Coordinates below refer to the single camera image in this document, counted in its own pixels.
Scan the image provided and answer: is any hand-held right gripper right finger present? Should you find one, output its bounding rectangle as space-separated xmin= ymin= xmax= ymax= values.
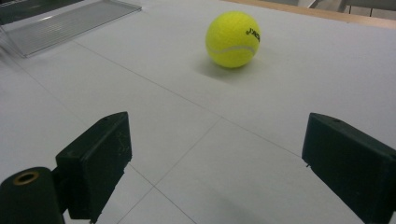
xmin=301 ymin=112 xmax=396 ymax=224

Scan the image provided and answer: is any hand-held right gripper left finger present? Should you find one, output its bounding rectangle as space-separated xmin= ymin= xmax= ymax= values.
xmin=55 ymin=111 xmax=133 ymax=224

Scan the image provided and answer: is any clear plastic container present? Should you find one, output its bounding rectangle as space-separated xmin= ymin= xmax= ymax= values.
xmin=0 ymin=0 xmax=143 ymax=59

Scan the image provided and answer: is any yellow tennis ball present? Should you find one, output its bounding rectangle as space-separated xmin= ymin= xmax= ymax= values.
xmin=205 ymin=10 xmax=262 ymax=69

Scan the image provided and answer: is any white board sheet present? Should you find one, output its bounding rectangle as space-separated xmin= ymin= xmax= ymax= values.
xmin=0 ymin=0 xmax=396 ymax=224

